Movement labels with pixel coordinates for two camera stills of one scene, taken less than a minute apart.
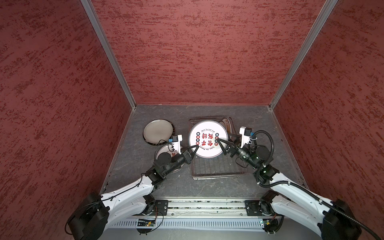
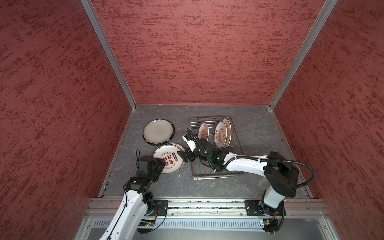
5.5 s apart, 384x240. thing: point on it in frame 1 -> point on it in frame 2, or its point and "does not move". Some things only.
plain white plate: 158,132 does not move
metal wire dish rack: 222,166 does not move
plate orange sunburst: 205,134 -> 174,163
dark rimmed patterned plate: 158,129 does not move
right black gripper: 234,149 -> 184,155
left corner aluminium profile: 89,8 does not move
